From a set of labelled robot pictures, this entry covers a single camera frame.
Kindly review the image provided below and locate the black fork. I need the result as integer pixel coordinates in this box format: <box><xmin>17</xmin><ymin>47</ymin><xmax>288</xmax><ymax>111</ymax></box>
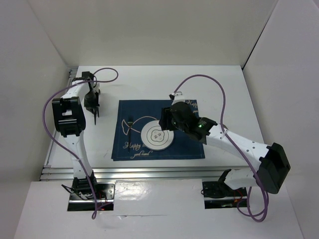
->
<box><xmin>127</xmin><ymin>116</ymin><xmax>133</xmax><ymax>152</ymax></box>

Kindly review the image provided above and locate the black spoon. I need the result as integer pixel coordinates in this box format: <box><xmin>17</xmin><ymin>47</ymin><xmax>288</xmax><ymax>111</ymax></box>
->
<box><xmin>94</xmin><ymin>108</ymin><xmax>99</xmax><ymax>124</ymax></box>

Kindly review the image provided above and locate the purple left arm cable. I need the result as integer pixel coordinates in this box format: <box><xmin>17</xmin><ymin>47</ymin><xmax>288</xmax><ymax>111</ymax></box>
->
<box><xmin>42</xmin><ymin>67</ymin><xmax>119</xmax><ymax>220</ymax></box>

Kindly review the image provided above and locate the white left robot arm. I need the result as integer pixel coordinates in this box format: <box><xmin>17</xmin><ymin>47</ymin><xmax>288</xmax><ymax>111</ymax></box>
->
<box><xmin>52</xmin><ymin>72</ymin><xmax>100</xmax><ymax>199</ymax></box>

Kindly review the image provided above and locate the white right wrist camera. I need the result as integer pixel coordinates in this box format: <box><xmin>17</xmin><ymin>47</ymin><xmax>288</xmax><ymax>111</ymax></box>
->
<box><xmin>169</xmin><ymin>91</ymin><xmax>185</xmax><ymax>102</ymax></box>

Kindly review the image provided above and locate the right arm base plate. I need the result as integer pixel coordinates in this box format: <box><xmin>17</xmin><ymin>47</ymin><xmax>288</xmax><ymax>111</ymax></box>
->
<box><xmin>201</xmin><ymin>181</ymin><xmax>248</xmax><ymax>209</ymax></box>

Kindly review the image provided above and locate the navy fish placemat cloth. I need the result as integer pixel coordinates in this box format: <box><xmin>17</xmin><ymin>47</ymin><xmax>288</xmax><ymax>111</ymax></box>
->
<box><xmin>111</xmin><ymin>100</ymin><xmax>205</xmax><ymax>161</ymax></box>

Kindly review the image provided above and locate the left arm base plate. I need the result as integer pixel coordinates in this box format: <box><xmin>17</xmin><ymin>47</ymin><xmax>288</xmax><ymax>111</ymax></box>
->
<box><xmin>63</xmin><ymin>182</ymin><xmax>116</xmax><ymax>212</ymax></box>

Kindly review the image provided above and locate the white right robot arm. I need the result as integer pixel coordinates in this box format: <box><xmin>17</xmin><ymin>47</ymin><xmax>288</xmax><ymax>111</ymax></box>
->
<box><xmin>159</xmin><ymin>102</ymin><xmax>291</xmax><ymax>195</ymax></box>

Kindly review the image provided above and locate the white round plate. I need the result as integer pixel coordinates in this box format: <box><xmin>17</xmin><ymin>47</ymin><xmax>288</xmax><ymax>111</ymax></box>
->
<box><xmin>141</xmin><ymin>120</ymin><xmax>174</xmax><ymax>151</ymax></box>

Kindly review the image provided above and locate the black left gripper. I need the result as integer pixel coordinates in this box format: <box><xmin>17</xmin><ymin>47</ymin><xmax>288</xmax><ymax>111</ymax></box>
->
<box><xmin>84</xmin><ymin>91</ymin><xmax>99</xmax><ymax>114</ymax></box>

